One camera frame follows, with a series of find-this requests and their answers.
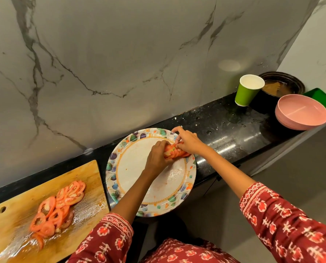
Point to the person's right hand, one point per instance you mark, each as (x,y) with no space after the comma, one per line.
(191,142)

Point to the red patterned left sleeve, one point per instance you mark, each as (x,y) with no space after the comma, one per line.
(105,241)

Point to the person's left hand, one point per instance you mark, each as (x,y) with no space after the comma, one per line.
(154,161)

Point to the dark cooking pot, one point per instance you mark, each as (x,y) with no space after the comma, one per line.
(291,79)

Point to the person's left forearm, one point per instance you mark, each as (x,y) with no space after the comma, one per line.
(130,199)

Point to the brown lower cabinet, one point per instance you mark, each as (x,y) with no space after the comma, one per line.
(207,188)

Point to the row of tomato slices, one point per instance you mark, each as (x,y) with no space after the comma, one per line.
(176,153)

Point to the red patterned right sleeve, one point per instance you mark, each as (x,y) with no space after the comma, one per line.
(289,221)

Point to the pink bowl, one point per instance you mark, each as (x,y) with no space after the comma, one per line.
(300,112)

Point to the wooden cutting board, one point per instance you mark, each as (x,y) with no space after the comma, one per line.
(15,199)

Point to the green paper cup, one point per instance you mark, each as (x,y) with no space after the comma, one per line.
(245,95)

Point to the floral rimmed plate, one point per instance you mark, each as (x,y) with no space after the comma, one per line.
(130,167)

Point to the green plastic tray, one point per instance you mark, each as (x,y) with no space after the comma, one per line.
(324,99)

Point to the pile of tomato slices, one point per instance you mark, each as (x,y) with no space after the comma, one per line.
(69,198)

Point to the red patterned tunic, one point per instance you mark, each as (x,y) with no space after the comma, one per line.
(187,253)

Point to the red patterned sleeve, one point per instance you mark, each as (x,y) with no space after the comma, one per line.
(289,221)
(105,241)

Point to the person's right forearm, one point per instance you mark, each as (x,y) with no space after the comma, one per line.
(228,173)

